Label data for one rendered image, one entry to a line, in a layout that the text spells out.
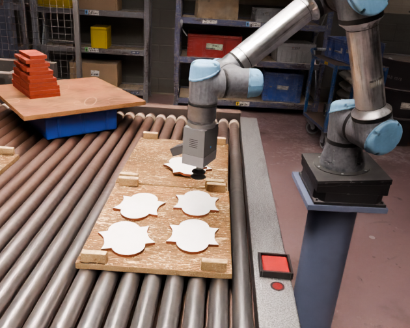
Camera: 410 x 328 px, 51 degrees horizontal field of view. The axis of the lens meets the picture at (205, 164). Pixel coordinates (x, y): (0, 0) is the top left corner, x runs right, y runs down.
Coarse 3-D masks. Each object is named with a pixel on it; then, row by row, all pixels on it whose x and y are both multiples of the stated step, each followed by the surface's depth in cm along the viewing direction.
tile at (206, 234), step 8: (184, 224) 112; (192, 224) 112; (200, 224) 112; (176, 232) 108; (184, 232) 108; (192, 232) 108; (200, 232) 109; (208, 232) 109; (216, 232) 110; (168, 240) 105; (176, 240) 105; (184, 240) 105; (192, 240) 105; (200, 240) 106; (208, 240) 106; (184, 248) 102; (192, 248) 102; (200, 248) 102
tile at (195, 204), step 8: (192, 192) 129; (200, 192) 129; (184, 200) 124; (192, 200) 124; (200, 200) 124; (208, 200) 125; (216, 200) 125; (176, 208) 120; (184, 208) 120; (192, 208) 120; (200, 208) 120; (208, 208) 120; (216, 208) 121; (192, 216) 117; (200, 216) 117
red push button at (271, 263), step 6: (264, 258) 103; (270, 258) 103; (276, 258) 103; (282, 258) 103; (264, 264) 101; (270, 264) 101; (276, 264) 101; (282, 264) 101; (270, 270) 99; (276, 270) 99; (282, 270) 99; (288, 270) 99
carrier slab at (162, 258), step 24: (120, 192) 128; (144, 192) 129; (168, 192) 130; (216, 192) 132; (120, 216) 115; (168, 216) 117; (216, 216) 118; (96, 240) 104; (216, 240) 107; (96, 264) 96; (120, 264) 96; (144, 264) 97; (168, 264) 97; (192, 264) 98
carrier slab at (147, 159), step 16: (144, 144) 165; (160, 144) 166; (176, 144) 167; (128, 160) 150; (144, 160) 151; (160, 160) 152; (224, 160) 155; (144, 176) 139; (160, 176) 139; (176, 176) 140; (208, 176) 142; (224, 176) 142
